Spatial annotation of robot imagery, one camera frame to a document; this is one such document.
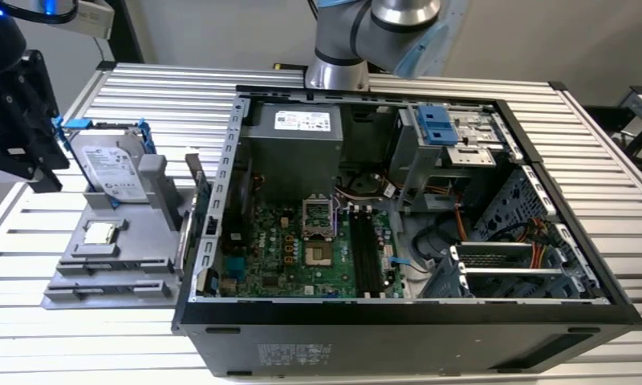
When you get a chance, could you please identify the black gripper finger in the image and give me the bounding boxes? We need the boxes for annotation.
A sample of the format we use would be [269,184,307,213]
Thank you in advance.
[0,50,72,194]

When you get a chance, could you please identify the black RAM slot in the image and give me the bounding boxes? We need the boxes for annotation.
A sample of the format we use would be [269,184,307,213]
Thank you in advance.
[362,206,379,298]
[354,206,373,298]
[369,206,386,298]
[349,206,366,298]

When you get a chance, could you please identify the hard disk in blue carrier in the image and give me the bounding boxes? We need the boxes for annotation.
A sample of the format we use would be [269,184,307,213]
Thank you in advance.
[52,115,159,209]

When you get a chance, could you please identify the silver CPU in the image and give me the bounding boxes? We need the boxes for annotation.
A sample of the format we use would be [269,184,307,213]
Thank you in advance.
[83,222,122,245]

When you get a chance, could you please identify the grey parts rack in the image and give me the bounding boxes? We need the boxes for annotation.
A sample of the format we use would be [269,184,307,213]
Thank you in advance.
[42,154,188,312]

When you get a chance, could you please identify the black case fan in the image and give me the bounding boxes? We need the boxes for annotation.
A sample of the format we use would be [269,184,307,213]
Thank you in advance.
[229,158,257,229]

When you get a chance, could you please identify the grey power supply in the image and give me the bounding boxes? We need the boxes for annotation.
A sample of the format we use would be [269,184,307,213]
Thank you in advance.
[241,102,347,201]

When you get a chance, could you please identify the teal board connector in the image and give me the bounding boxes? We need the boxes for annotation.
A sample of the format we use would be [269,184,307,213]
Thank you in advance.
[225,257,249,278]

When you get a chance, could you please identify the green motherboard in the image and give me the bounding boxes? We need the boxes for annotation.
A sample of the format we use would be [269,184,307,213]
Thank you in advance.
[214,172,408,300]

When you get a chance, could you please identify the metal socket cover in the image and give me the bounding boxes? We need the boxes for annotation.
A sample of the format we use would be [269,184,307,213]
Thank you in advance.
[301,194,338,241]

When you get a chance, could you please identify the CPU socket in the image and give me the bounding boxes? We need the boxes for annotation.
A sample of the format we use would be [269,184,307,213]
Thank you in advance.
[303,236,338,269]

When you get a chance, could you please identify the CPU cooler fan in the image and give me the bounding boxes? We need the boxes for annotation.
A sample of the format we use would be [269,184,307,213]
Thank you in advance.
[335,168,397,201]

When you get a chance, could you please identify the silver drive cage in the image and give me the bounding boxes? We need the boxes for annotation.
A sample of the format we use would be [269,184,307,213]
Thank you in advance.
[394,102,516,209]

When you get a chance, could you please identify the blue drive latch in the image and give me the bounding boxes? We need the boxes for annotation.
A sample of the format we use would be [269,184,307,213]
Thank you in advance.
[416,103,457,146]

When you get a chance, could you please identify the black PC case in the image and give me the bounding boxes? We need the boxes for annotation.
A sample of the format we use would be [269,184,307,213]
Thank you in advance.
[170,83,642,378]

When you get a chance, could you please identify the silver disk bay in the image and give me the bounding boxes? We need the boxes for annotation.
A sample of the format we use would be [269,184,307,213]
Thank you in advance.
[446,240,593,300]

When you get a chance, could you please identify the black camera cable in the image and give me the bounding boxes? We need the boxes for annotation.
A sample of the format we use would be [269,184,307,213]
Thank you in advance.
[8,0,82,26]

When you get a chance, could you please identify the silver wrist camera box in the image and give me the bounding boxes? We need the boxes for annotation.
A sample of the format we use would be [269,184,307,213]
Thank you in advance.
[78,0,115,40]

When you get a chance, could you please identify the black post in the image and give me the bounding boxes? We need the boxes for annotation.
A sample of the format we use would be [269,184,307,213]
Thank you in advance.
[106,0,144,65]

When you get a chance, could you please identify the graphics card with metal bracket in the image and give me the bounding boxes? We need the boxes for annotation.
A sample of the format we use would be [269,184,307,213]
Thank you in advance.
[183,146,215,245]

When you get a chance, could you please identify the flat black wire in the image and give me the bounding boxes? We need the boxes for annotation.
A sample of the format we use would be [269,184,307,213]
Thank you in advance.
[410,222,465,278]

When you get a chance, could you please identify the orange data wire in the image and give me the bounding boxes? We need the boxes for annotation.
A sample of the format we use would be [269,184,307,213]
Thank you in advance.
[453,202,468,244]

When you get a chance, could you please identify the orange yellow red wires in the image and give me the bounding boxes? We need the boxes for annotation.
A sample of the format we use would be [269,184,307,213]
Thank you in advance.
[521,218,553,272]

